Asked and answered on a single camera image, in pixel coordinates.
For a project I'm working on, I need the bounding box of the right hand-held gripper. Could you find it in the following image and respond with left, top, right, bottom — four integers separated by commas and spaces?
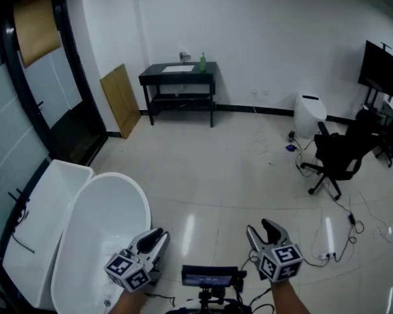
246, 218, 305, 283

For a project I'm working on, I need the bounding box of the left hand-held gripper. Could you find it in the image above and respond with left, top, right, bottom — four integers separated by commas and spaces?
103, 228, 171, 293

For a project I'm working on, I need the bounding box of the person's left forearm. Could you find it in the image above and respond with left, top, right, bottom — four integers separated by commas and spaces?
107, 283, 151, 314

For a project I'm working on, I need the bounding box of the person's right forearm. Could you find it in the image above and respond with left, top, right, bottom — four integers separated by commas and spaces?
269, 275, 310, 314

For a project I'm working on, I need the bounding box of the white oval bathtub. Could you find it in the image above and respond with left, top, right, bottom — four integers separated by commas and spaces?
50, 171, 152, 314

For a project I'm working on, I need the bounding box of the black chest-mounted monitor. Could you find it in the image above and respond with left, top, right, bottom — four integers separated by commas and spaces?
181, 264, 244, 287

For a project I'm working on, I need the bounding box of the black chest harness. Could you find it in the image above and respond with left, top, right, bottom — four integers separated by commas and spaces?
165, 285, 253, 314

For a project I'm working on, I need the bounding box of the white rectangular bathtub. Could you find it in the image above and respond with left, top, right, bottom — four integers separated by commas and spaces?
2, 158, 95, 309

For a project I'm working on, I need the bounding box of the white toilet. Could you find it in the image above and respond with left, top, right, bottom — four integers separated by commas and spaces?
293, 91, 328, 139

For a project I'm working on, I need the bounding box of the black framed glass door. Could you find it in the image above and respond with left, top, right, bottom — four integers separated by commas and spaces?
0, 0, 109, 167

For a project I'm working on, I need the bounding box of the brown cardboard sheet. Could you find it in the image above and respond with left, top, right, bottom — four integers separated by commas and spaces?
100, 63, 141, 139

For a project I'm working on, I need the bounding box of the black marble vanity table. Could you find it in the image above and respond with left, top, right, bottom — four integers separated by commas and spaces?
138, 61, 217, 128

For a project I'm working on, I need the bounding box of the black screen stand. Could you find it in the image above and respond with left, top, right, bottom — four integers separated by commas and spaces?
362, 86, 393, 111

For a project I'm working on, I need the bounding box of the white rectangular sink basin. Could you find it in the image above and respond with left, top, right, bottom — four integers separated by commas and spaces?
162, 63, 196, 73

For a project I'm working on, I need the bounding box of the black flat screen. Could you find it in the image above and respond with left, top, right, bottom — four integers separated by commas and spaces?
358, 40, 393, 99

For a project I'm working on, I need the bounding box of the brown cardboard door cover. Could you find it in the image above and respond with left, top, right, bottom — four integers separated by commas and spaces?
12, 0, 63, 68

